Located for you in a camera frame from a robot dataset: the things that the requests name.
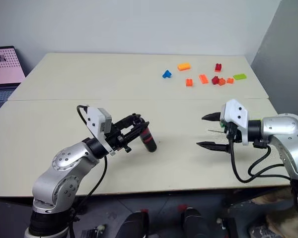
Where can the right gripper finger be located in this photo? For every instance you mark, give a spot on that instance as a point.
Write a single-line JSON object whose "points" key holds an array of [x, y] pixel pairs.
{"points": [[213, 117], [213, 146]]}

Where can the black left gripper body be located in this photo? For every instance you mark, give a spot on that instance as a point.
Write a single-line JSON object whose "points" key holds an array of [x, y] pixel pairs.
{"points": [[115, 141]]}

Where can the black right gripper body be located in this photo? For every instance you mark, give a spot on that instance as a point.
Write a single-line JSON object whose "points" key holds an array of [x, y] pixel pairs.
{"points": [[233, 132]]}

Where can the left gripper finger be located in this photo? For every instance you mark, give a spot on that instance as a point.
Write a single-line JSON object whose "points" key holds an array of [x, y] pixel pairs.
{"points": [[136, 131], [129, 120]]}

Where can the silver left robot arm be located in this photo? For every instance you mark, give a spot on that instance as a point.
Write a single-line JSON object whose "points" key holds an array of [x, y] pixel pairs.
{"points": [[64, 158]]}

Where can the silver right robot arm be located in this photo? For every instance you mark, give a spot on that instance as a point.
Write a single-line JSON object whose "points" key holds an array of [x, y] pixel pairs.
{"points": [[280, 126]]}

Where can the thin metal bit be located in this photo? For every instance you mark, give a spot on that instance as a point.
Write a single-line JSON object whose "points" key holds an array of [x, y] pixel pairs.
{"points": [[214, 130]]}

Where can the small green plastic piece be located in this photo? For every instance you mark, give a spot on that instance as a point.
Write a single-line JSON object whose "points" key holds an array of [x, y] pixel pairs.
{"points": [[222, 124]]}

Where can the small orange toy block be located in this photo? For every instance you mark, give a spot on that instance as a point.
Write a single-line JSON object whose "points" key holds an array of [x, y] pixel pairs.
{"points": [[221, 81], [189, 82], [230, 80]]}

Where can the dark red toy block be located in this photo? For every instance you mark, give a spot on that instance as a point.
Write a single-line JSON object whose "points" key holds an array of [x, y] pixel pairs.
{"points": [[215, 80]]}

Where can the long orange toy block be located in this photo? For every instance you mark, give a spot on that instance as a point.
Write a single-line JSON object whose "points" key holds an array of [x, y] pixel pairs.
{"points": [[203, 79], [184, 66]]}

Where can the green toy block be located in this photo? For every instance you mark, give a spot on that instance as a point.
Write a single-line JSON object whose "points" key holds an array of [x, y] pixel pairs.
{"points": [[239, 76]]}

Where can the blue toy block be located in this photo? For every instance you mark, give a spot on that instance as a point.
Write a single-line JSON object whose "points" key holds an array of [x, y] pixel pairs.
{"points": [[167, 74]]}

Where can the open laptop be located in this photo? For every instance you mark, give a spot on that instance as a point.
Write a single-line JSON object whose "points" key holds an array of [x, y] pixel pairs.
{"points": [[5, 67]]}

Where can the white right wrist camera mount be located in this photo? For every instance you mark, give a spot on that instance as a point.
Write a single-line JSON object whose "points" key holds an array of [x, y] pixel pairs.
{"points": [[236, 111]]}

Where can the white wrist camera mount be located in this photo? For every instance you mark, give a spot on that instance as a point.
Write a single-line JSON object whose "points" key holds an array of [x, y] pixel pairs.
{"points": [[236, 111], [94, 121]]}

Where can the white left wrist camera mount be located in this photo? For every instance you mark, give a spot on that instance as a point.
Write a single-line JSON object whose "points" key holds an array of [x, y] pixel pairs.
{"points": [[94, 121]]}

